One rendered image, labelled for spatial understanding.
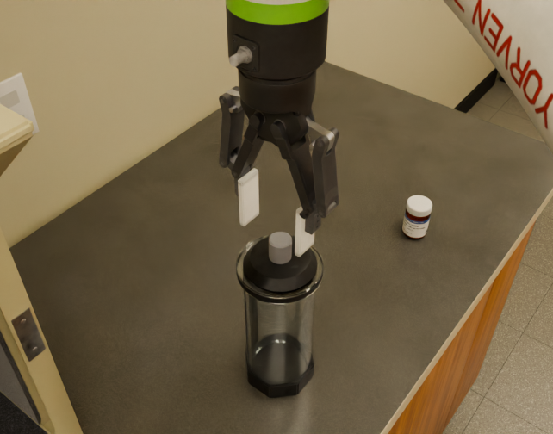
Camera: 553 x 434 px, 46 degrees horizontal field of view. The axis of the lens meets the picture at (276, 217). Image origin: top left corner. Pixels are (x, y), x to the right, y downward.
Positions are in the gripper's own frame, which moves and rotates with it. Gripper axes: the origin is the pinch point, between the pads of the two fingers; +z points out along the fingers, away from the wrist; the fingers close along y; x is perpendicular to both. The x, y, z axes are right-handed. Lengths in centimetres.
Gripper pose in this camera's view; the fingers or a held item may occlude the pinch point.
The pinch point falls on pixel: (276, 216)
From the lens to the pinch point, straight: 75.1
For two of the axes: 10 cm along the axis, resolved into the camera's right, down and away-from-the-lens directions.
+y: 7.9, 4.2, -4.5
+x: 6.1, -5.4, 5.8
